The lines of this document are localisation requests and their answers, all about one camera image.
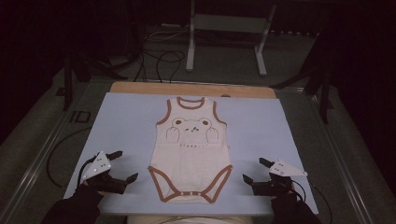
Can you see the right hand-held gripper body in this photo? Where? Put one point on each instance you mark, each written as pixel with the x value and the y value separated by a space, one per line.
pixel 274 186

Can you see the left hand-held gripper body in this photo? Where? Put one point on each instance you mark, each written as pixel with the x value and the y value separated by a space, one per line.
pixel 106 183

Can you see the white baby bodysuit brown trim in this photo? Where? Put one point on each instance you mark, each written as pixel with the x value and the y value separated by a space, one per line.
pixel 190 161

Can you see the person's right hand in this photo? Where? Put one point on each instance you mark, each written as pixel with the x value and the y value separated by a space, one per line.
pixel 285 196

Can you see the person's left hand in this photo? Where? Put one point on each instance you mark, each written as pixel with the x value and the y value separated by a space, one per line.
pixel 92 190

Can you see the light blue mat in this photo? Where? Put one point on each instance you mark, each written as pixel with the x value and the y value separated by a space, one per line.
pixel 124 124

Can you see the black stand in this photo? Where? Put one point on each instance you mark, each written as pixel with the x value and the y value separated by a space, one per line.
pixel 67 81
pixel 324 93

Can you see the grey metal stand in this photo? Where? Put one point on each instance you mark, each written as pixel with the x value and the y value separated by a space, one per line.
pixel 229 23

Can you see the metal floor rail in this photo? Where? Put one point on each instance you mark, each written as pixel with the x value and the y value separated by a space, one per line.
pixel 345 174
pixel 34 168

